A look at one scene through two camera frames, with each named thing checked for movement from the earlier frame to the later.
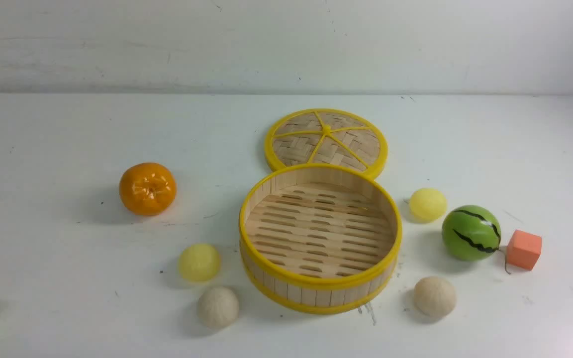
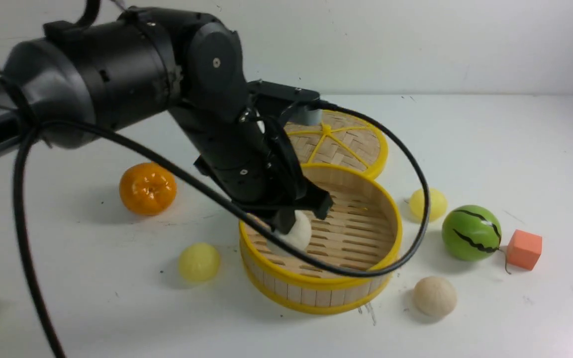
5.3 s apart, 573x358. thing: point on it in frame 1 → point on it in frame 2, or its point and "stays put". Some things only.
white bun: (434, 297) stays put
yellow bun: (428, 205) stays put
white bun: (218, 307) → (300, 234)
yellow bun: (199, 262) stays put
